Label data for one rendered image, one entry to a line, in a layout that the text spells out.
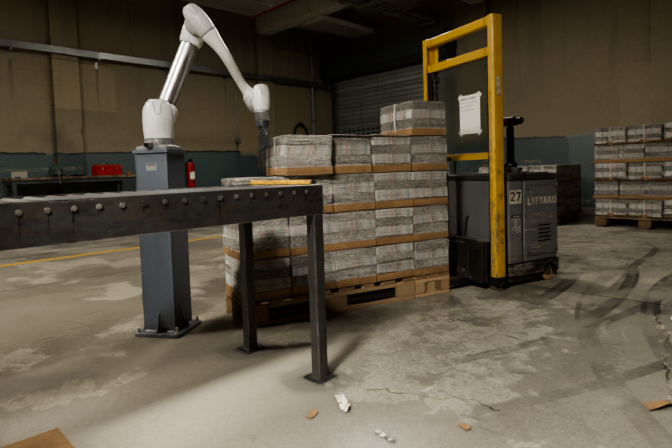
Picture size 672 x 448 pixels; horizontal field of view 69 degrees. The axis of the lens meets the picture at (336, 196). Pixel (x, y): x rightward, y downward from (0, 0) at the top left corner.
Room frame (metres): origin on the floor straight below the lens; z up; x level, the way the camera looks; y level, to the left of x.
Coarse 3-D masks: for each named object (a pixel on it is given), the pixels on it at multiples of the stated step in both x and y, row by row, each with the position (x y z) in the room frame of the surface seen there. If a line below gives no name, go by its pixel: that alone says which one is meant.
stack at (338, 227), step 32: (352, 192) 2.97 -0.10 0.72; (384, 192) 3.08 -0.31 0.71; (256, 224) 2.69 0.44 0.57; (288, 224) 2.80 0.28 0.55; (352, 224) 2.96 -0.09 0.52; (384, 224) 3.08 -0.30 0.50; (288, 256) 2.82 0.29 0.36; (352, 256) 2.97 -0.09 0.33; (384, 256) 3.07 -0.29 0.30; (256, 288) 2.68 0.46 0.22; (288, 288) 2.77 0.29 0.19; (352, 288) 2.96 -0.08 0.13; (384, 288) 3.06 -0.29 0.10; (256, 320) 2.68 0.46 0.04; (288, 320) 2.76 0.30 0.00
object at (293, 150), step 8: (280, 136) 2.83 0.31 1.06; (288, 136) 2.74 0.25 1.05; (296, 136) 2.76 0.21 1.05; (304, 136) 2.78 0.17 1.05; (312, 136) 2.80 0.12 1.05; (320, 136) 2.82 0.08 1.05; (328, 136) 2.85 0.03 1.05; (280, 144) 2.84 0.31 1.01; (288, 144) 2.74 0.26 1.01; (296, 144) 2.76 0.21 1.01; (304, 144) 2.78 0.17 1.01; (312, 144) 2.80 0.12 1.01; (320, 144) 2.83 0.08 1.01; (328, 144) 2.85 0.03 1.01; (280, 152) 2.84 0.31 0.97; (288, 152) 2.75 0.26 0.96; (296, 152) 2.77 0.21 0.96; (304, 152) 2.79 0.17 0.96; (312, 152) 2.81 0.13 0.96; (320, 152) 2.83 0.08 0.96; (328, 152) 2.85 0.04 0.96; (280, 160) 2.82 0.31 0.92; (288, 160) 2.75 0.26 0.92; (296, 160) 2.77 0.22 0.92; (304, 160) 2.79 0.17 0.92; (312, 160) 2.81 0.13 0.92; (320, 160) 2.83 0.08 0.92; (328, 160) 2.86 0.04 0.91
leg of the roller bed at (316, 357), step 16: (320, 224) 1.98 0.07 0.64; (320, 240) 1.98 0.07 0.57; (320, 256) 1.97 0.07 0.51; (320, 272) 1.97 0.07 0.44; (320, 288) 1.97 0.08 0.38; (320, 304) 1.97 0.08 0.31; (320, 320) 1.96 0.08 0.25; (320, 336) 1.96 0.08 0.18; (320, 352) 1.96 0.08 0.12; (320, 368) 1.96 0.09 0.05
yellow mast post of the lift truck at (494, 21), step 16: (496, 16) 3.27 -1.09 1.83; (496, 32) 3.27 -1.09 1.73; (496, 48) 3.27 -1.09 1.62; (496, 64) 3.27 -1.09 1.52; (496, 80) 3.27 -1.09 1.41; (496, 96) 3.26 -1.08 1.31; (496, 112) 3.26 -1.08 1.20; (496, 128) 3.26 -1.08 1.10; (496, 144) 3.26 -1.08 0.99; (496, 160) 3.26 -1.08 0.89; (496, 176) 3.26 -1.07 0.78; (496, 192) 3.26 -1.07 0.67; (496, 208) 3.26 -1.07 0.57; (496, 224) 3.26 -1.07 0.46; (496, 240) 3.26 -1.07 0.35; (496, 256) 3.26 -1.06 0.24; (496, 272) 3.26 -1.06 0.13
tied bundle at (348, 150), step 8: (336, 136) 2.94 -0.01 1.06; (344, 136) 2.96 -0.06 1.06; (352, 136) 2.99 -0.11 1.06; (360, 136) 3.01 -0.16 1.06; (336, 144) 2.94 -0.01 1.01; (344, 144) 2.96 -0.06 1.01; (352, 144) 2.98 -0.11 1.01; (360, 144) 3.01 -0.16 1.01; (368, 144) 3.03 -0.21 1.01; (336, 152) 2.96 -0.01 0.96; (344, 152) 2.96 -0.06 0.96; (352, 152) 2.99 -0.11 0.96; (360, 152) 3.01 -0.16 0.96; (368, 152) 3.04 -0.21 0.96; (336, 160) 2.94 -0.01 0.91; (344, 160) 2.96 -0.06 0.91; (352, 160) 2.98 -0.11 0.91; (360, 160) 3.01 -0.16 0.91; (368, 160) 3.03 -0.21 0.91
